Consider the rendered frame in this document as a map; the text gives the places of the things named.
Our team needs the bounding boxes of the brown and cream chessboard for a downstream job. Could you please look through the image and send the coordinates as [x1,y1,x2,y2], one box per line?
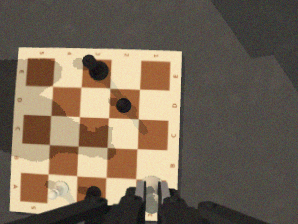
[10,48,182,213]

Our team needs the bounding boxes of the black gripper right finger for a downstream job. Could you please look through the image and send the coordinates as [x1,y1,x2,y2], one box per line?
[157,181,269,224]

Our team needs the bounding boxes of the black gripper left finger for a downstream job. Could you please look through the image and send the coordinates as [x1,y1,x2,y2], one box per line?
[5,181,146,224]

